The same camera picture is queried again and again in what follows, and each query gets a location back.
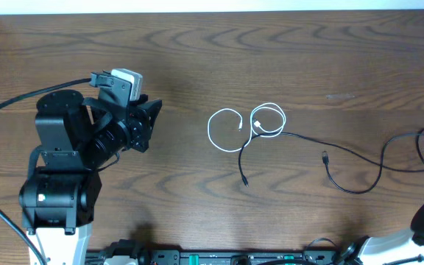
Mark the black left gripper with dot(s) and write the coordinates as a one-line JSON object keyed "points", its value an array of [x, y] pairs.
{"points": [[145, 117]]}

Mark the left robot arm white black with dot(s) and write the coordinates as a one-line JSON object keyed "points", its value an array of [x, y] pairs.
{"points": [[78, 136]]}

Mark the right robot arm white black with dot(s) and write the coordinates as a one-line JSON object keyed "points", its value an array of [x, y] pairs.
{"points": [[403, 247]]}

